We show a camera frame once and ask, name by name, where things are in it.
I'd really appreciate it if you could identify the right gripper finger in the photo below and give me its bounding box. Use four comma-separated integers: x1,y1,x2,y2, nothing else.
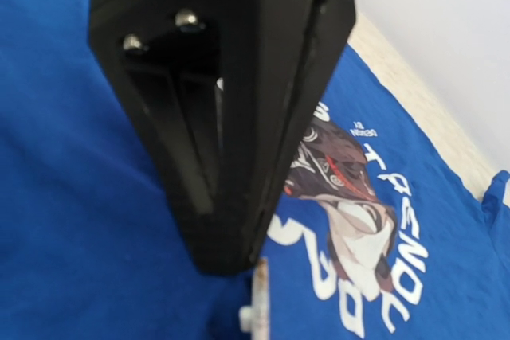
88,0,311,276

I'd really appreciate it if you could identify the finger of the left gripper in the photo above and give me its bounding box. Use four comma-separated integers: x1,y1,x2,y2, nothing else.
250,0,355,260

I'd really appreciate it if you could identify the blue printed t-shirt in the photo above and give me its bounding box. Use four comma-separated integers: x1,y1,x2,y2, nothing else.
1,0,509,339

